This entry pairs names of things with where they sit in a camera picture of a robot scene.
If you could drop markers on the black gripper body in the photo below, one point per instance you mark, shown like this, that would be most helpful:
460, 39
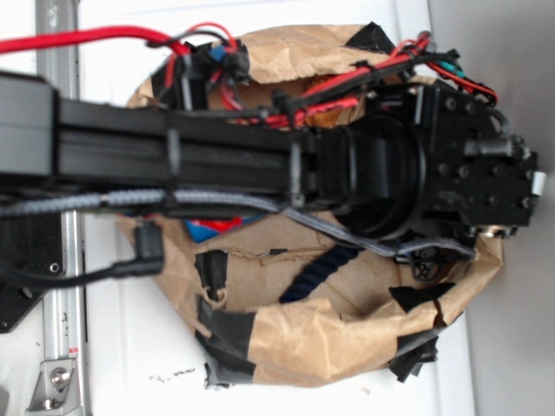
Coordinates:
471, 175

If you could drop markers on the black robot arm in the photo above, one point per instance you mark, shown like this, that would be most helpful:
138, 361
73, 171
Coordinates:
349, 182

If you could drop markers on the orange conch shell toy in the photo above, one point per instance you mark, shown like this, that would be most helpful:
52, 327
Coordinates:
333, 118

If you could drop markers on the brown paper bag bin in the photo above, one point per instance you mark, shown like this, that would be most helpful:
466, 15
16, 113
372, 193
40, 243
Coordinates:
366, 314

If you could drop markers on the blue plastic bottle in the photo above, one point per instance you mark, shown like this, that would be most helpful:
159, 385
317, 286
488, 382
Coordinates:
201, 230

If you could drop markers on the aluminium extrusion rail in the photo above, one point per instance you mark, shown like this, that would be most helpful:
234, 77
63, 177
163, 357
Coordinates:
64, 310

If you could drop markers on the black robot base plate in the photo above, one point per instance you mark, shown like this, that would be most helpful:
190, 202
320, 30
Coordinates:
33, 245

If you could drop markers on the metal corner bracket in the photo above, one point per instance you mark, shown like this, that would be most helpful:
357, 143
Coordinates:
57, 391

